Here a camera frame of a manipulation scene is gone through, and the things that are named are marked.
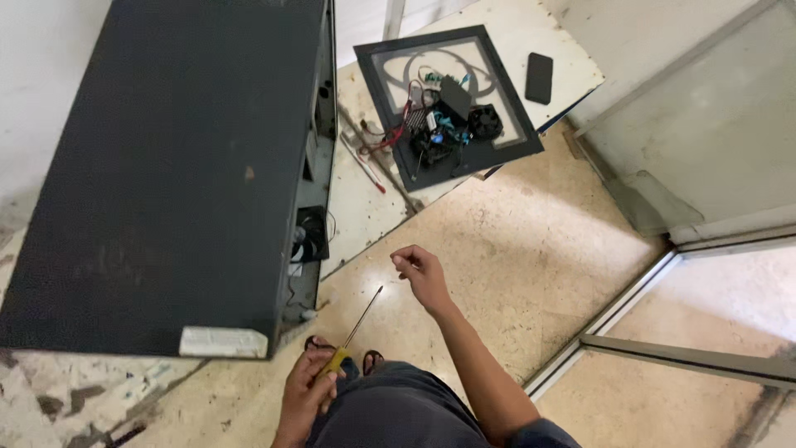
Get red wire bundle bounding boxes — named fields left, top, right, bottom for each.
left=359, top=87, right=416, bottom=158

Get small black cooling fan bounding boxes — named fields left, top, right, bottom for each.
left=467, top=104, right=505, bottom=143

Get aluminium sliding door track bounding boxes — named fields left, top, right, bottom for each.
left=524, top=248, right=796, bottom=400

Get person's left hand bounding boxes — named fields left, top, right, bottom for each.
left=280, top=345, right=347, bottom=429

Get white board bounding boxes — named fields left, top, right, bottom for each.
left=319, top=0, right=606, bottom=282

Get person's dark trousers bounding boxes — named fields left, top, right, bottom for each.
left=305, top=359, right=501, bottom=448

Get black smartphone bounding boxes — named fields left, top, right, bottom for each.
left=524, top=52, right=555, bottom=106

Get red and white pen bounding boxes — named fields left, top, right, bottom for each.
left=340, top=133, right=387, bottom=194

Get person's right hand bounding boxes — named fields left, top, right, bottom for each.
left=390, top=244, right=455, bottom=316

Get black rectangular power brick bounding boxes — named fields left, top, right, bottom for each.
left=438, top=75, right=473, bottom=123

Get black case fan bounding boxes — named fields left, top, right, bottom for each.
left=291, top=206, right=331, bottom=263

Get black windowed side panel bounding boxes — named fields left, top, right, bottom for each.
left=352, top=24, right=546, bottom=193

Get yellow handled screwdriver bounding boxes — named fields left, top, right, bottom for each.
left=317, top=285, right=384, bottom=378

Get person's dark sleeve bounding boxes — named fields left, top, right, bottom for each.
left=504, top=417, right=583, bottom=448

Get white foam block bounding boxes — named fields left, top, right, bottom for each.
left=179, top=326, right=270, bottom=360

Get black and blue circuit parts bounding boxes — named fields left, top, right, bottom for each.
left=410, top=110, right=471, bottom=169

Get black computer tower case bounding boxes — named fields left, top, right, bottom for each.
left=0, top=0, right=340, bottom=361

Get aluminium framed glass door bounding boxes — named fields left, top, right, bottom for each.
left=563, top=0, right=796, bottom=253

